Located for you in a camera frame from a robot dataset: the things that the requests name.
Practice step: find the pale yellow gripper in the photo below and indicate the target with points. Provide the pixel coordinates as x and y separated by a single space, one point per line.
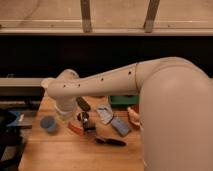
66 115

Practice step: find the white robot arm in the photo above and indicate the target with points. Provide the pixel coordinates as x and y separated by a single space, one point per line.
175 107

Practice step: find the blue plastic cup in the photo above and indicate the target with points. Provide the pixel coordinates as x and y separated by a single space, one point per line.
48 124

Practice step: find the white plastic cup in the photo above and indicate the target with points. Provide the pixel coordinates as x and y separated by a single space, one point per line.
45 82

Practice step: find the white blue packet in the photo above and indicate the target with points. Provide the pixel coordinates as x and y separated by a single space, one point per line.
105 112

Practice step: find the green plastic tray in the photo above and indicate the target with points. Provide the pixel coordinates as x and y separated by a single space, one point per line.
123 100

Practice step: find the blue sponge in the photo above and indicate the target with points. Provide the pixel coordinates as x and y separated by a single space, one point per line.
120 126

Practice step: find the red bowl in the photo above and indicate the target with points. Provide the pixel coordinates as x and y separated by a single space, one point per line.
135 108

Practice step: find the black handled utensil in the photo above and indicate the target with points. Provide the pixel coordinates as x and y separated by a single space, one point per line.
110 142

